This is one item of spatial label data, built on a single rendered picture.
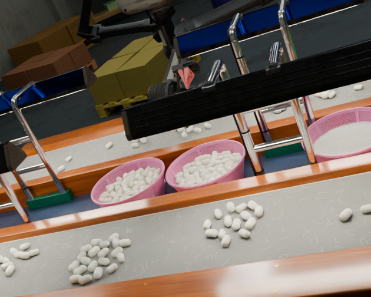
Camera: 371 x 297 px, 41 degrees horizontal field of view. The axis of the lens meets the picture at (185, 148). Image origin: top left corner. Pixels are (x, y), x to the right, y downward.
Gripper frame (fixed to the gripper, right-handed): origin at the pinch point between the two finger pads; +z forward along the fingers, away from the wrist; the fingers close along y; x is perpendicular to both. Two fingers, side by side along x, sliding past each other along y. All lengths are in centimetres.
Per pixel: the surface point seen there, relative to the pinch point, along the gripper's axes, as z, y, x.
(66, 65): -250, -288, 292
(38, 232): 60, -40, -36
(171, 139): 23.1, -6.1, -3.8
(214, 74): 38, 34, -66
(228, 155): 39.9, 20.5, -18.4
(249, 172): 46, 26, -15
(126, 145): 19.4, -27.7, -0.4
